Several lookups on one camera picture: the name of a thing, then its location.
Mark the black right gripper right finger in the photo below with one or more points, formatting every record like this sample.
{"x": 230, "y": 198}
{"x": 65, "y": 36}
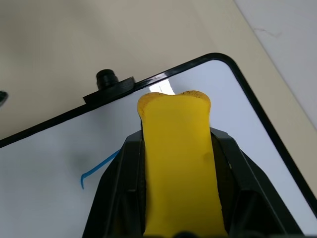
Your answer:
{"x": 252, "y": 198}

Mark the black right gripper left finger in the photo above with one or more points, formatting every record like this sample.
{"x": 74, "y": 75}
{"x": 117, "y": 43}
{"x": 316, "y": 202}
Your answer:
{"x": 116, "y": 188}

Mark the yellow sponge eraser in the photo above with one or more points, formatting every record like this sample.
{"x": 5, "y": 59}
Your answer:
{"x": 179, "y": 158}

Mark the black-framed whiteboard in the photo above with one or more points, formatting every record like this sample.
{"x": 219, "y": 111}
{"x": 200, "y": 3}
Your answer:
{"x": 49, "y": 153}

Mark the black marker holder clip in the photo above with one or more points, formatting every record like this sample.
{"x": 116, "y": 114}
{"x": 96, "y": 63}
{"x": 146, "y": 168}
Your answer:
{"x": 111, "y": 88}

